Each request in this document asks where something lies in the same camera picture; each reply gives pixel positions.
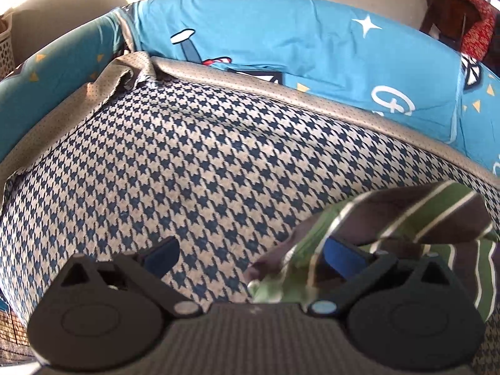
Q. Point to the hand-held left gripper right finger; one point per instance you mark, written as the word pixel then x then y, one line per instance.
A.
pixel 343 256

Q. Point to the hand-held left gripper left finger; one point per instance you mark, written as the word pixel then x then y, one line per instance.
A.
pixel 164 254

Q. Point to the green brown striped t-shirt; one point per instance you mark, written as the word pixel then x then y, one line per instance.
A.
pixel 429 211

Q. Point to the houndstooth sofa seat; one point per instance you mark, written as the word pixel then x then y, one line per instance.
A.
pixel 195 164

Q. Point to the blue script print sofa cushion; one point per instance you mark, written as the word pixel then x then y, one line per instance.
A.
pixel 482 125

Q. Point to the blue star print sofa cushion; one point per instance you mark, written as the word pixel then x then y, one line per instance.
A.
pixel 273 35

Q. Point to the white woven basket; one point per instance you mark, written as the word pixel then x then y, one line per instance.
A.
pixel 4 54

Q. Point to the red floral cloth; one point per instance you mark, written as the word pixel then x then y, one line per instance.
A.
pixel 478 27

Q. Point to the dark wooden chair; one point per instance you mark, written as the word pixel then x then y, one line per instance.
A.
pixel 441 7

